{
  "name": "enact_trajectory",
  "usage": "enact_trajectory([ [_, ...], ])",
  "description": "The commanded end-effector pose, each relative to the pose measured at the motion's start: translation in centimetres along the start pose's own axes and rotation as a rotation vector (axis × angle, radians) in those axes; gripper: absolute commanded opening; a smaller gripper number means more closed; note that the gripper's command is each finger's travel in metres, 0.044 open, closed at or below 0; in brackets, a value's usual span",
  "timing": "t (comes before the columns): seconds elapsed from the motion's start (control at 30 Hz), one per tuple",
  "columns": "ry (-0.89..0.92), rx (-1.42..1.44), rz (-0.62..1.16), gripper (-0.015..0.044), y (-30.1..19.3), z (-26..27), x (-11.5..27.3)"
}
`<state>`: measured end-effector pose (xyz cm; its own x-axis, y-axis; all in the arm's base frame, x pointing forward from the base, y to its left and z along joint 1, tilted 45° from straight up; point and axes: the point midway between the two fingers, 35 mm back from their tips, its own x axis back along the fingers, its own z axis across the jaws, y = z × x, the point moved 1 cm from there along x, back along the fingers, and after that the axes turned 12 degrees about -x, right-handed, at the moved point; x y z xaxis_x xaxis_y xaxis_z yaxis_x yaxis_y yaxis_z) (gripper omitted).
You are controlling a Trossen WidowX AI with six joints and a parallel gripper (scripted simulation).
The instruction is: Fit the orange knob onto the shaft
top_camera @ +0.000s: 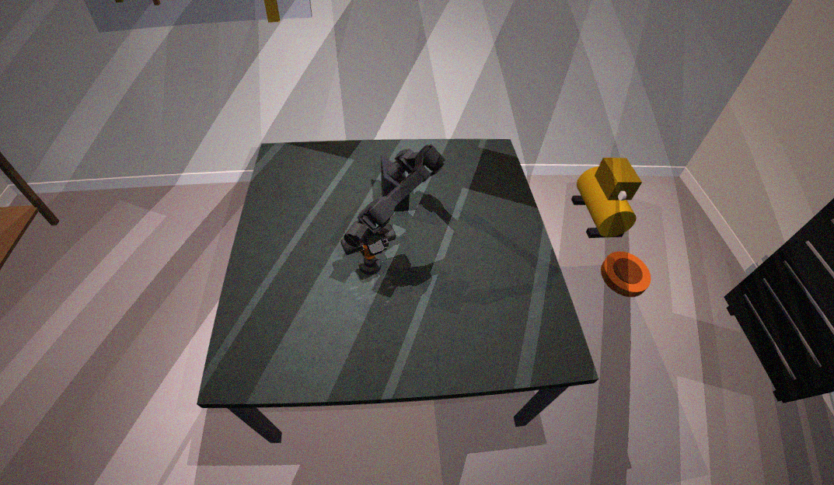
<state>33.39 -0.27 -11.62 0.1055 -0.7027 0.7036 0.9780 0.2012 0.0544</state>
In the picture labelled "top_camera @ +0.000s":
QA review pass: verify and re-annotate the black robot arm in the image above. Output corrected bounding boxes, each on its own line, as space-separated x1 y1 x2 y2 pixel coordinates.
344 145 445 256

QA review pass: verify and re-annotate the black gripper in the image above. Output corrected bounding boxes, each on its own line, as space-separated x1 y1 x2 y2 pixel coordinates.
341 224 396 256

